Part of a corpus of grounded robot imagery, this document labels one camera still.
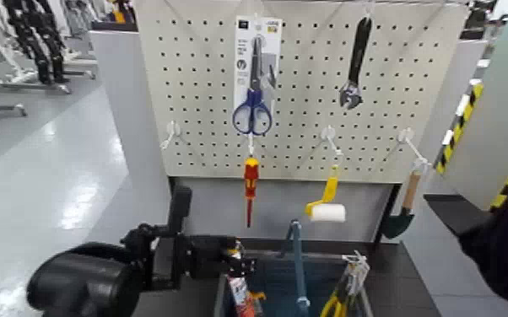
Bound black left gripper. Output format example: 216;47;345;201
187;235;257;281

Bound red white glue tube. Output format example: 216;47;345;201
228;240;257;317

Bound yellow grey scraper tool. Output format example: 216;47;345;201
249;290;268;317

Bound grey panel under pegboard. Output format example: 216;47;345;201
173;175;395;244

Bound red yellow screwdriver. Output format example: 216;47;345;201
243;158;261;229

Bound yellow pliers in package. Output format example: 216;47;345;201
319;250;371;317

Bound black pegboard stand leg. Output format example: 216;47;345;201
374;183;403;244

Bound beige perforated pegboard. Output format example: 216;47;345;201
134;0;472;185

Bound blue scissors in package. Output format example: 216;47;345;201
232;15;284;137

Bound black adjustable wrench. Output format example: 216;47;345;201
338;16;373;110

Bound grey pillar with hazard tape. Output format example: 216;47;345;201
435;0;508;212

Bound black robot on stand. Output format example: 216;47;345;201
3;0;68;86

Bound grey blue crate with handle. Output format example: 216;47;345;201
213;219;375;317

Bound yellow handled paint roller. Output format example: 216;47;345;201
305;164;348;223

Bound wooden handled garden trowel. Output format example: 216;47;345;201
382;171;423;240

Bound grey partition wall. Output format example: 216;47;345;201
89;30;172;238

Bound grey wheeled base frame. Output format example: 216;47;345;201
0;78;73;95

